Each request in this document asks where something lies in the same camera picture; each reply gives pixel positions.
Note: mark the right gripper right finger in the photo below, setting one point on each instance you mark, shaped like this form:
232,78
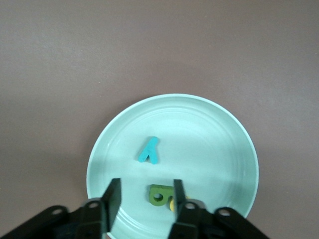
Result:
194,221

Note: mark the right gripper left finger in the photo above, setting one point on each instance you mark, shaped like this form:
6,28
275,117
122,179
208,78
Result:
87,221

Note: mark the yellow letter a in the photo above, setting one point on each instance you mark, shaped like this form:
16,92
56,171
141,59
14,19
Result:
171,205

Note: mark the green letter b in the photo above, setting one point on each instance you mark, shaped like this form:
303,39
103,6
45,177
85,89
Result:
164,190

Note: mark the teal letter y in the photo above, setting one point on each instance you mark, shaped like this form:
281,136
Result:
152,149

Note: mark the light green plate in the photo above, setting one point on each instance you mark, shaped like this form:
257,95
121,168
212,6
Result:
199,149

